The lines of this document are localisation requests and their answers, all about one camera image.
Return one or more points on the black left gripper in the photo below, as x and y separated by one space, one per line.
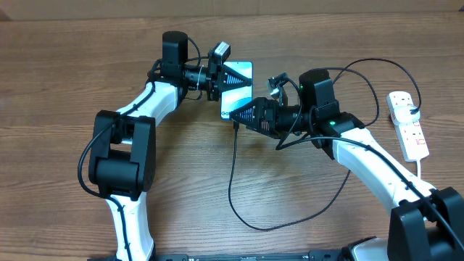
214 77

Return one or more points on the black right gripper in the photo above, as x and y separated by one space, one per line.
261 106

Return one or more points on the Samsung Galaxy smartphone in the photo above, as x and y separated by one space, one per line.
231 100

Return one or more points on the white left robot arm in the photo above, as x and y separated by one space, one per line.
122 152

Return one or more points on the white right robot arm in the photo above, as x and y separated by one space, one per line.
425 223

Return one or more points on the white charger plug adapter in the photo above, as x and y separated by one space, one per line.
404 115

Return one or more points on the white power strip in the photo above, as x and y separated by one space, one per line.
410 137

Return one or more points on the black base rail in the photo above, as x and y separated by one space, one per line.
235 257

